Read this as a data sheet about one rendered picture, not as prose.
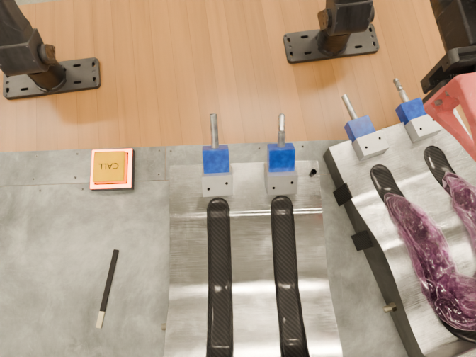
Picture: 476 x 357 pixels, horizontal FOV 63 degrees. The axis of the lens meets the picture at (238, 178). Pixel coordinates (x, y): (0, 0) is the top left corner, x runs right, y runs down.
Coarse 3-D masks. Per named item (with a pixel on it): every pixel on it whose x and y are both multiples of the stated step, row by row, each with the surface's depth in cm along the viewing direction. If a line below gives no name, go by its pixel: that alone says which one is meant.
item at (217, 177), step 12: (216, 120) 62; (216, 132) 62; (216, 144) 63; (204, 156) 63; (216, 156) 63; (228, 156) 63; (204, 168) 63; (216, 168) 64; (228, 168) 64; (204, 180) 63; (216, 180) 63; (228, 180) 63; (204, 192) 63; (216, 192) 64; (228, 192) 64
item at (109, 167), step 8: (96, 152) 74; (104, 152) 74; (112, 152) 74; (120, 152) 74; (96, 160) 74; (104, 160) 74; (112, 160) 74; (120, 160) 74; (96, 168) 73; (104, 168) 73; (112, 168) 73; (120, 168) 73; (96, 176) 73; (104, 176) 73; (112, 176) 73; (120, 176) 73
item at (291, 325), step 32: (224, 224) 66; (288, 224) 66; (224, 256) 65; (288, 256) 65; (224, 288) 63; (288, 288) 63; (224, 320) 60; (288, 320) 60; (224, 352) 58; (288, 352) 58
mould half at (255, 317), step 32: (192, 192) 67; (256, 192) 67; (320, 192) 67; (192, 224) 66; (256, 224) 66; (320, 224) 66; (192, 256) 64; (256, 256) 64; (320, 256) 64; (192, 288) 63; (256, 288) 63; (320, 288) 63; (192, 320) 60; (256, 320) 60; (320, 320) 59; (192, 352) 57; (256, 352) 57; (320, 352) 56
